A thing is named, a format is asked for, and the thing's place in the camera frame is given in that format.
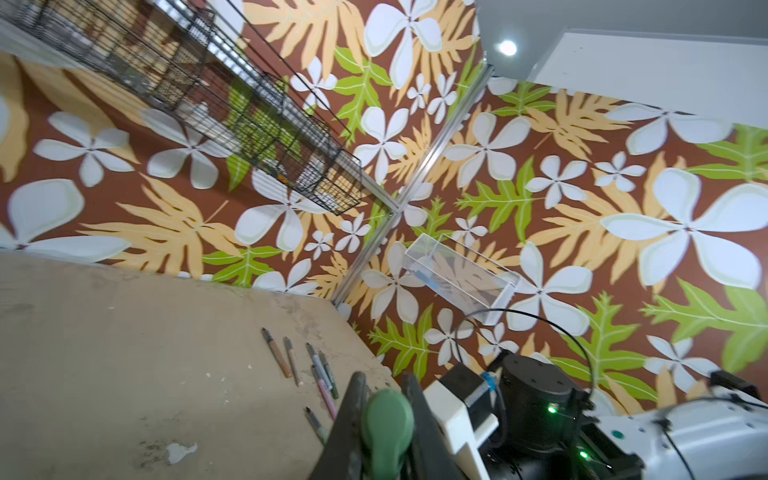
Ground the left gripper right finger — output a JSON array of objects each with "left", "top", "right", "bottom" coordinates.
[{"left": 400, "top": 373, "right": 464, "bottom": 480}]

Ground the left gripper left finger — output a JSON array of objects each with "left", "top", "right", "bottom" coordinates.
[{"left": 309, "top": 371, "right": 368, "bottom": 480}]

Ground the light green pen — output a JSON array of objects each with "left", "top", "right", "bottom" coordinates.
[{"left": 304, "top": 407, "right": 328, "bottom": 444}]

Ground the pink pen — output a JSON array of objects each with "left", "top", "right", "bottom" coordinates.
[{"left": 312, "top": 366, "right": 337, "bottom": 420}]

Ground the light blue pen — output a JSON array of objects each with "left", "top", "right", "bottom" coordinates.
[{"left": 306, "top": 342, "right": 331, "bottom": 390}]

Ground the brown pen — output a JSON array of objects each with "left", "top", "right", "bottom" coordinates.
[{"left": 261, "top": 328, "right": 292, "bottom": 378}]

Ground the beige pen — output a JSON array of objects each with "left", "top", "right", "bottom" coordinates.
[{"left": 283, "top": 337, "right": 303, "bottom": 387}]

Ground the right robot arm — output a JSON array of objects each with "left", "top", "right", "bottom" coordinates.
[{"left": 489, "top": 353, "right": 767, "bottom": 479}]

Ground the blue object in basket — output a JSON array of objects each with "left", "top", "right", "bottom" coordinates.
[{"left": 417, "top": 272, "right": 442, "bottom": 291}]

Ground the white mesh basket right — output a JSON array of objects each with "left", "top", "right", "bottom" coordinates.
[{"left": 403, "top": 234, "right": 522, "bottom": 326}]

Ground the black wire basket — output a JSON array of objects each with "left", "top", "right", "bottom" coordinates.
[{"left": 1, "top": 1, "right": 363, "bottom": 215}]

